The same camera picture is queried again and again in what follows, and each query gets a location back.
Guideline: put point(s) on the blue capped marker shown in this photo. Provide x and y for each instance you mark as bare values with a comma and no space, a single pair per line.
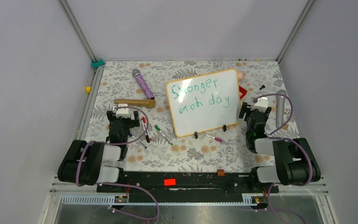
139,141

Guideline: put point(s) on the pink capped whiteboard marker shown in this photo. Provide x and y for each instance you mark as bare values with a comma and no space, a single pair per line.
212,137

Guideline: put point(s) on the black capped marker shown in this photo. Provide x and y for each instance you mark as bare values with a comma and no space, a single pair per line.
148,139

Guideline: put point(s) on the red capped marker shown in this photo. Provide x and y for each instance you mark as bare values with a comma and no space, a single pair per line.
145,125

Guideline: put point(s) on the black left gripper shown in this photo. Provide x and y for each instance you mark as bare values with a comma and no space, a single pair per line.
132,122

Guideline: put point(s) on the yellow framed whiteboard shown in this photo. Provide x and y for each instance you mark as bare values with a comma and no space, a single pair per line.
204,102

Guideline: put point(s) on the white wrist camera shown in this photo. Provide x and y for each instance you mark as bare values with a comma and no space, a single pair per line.
261,105
122,112

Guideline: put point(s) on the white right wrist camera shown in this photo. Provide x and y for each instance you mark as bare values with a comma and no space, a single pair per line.
261,105

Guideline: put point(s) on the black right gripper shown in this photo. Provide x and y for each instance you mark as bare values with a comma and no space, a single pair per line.
245,108

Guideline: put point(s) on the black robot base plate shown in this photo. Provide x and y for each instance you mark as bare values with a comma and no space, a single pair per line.
204,183

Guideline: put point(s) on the purple glitter microphone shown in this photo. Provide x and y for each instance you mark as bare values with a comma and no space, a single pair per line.
142,83

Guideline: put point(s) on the golden brown microphone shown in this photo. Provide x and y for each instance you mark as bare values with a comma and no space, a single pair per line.
148,103

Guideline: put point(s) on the teal corner clip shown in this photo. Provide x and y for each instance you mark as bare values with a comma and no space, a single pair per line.
97,64

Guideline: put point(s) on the grey slotted cable duct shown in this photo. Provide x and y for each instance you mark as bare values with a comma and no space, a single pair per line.
181,199

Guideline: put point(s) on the green capped whiteboard marker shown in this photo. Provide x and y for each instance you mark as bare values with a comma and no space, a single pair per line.
163,134

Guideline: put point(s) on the small brown wooden block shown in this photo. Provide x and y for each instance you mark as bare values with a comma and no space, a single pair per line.
220,172

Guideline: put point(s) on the pink peach cylinder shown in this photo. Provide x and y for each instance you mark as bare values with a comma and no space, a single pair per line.
241,75

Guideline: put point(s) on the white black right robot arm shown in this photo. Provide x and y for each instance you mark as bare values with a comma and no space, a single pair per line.
295,163

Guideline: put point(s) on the red tape label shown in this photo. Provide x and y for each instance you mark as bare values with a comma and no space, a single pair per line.
169,182

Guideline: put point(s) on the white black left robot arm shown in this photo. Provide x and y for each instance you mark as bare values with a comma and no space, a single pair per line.
83,162

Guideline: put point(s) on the small yellow cube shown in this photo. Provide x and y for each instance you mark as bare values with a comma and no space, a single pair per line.
88,89

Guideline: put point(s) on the red plastic frame box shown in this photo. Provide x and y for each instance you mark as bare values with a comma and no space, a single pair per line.
242,92

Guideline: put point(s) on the silver grey microphone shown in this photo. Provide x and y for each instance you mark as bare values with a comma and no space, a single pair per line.
280,99

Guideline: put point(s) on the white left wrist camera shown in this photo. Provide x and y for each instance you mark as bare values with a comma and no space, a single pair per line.
122,112

